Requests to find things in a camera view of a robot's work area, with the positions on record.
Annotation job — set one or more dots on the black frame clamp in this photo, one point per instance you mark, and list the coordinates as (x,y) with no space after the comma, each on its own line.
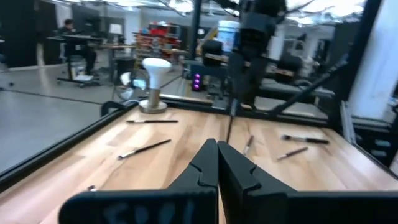
(109,107)

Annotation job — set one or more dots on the computer tower with LEDs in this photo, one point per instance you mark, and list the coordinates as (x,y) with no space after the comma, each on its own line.
(196,81)

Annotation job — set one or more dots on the black metal table frame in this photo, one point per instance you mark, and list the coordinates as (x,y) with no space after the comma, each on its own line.
(62,145)

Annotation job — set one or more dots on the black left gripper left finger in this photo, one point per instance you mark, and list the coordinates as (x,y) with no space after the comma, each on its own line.
(199,186)

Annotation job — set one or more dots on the thin black makeup brush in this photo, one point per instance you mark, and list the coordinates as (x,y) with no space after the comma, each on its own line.
(144,149)
(152,121)
(248,144)
(292,153)

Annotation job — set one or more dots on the black partition panels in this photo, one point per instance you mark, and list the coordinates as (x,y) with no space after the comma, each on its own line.
(18,31)

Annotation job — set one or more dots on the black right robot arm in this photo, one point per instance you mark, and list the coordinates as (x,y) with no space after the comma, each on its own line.
(264,6)

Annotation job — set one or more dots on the red storage shelf rack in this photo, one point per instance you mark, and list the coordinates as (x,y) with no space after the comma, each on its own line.
(158,31)

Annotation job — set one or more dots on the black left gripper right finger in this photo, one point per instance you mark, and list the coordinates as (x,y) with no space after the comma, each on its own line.
(248,193)

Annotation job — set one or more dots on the white-shade desk lamp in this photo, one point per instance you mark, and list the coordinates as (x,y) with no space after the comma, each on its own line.
(115,29)

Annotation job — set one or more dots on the white floor fan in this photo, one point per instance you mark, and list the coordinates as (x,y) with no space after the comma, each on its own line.
(126,77)

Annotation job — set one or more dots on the black office desk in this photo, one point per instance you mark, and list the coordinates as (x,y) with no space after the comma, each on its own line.
(77,38)

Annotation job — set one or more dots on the person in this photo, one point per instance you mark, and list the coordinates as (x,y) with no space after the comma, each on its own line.
(69,29)

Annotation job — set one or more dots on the black vertical pole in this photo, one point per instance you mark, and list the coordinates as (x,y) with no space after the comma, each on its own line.
(196,31)

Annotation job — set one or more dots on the white canister blue label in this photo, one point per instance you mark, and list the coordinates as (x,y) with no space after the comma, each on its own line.
(228,34)

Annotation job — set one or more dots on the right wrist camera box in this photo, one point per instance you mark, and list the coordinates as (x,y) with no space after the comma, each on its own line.
(256,27)

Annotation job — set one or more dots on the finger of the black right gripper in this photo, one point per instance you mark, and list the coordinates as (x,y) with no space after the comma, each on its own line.
(212,52)
(289,64)

